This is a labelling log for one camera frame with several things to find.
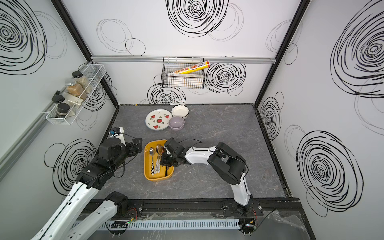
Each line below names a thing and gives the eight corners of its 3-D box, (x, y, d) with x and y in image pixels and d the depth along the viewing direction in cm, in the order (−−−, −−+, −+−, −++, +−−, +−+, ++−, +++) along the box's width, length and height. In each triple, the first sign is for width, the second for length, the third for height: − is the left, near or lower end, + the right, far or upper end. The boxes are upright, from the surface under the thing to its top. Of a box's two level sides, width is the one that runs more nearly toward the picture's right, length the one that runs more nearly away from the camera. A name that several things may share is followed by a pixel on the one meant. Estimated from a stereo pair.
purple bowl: (168, 132, 105) (167, 127, 101) (170, 118, 113) (169, 114, 109) (184, 132, 105) (183, 128, 101) (184, 118, 113) (184, 114, 109)
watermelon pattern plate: (143, 130, 107) (142, 128, 105) (148, 111, 119) (148, 109, 118) (169, 130, 107) (169, 129, 105) (172, 111, 119) (172, 109, 118)
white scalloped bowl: (170, 118, 113) (170, 116, 111) (172, 107, 121) (172, 104, 119) (189, 118, 113) (188, 116, 111) (189, 107, 121) (189, 104, 119)
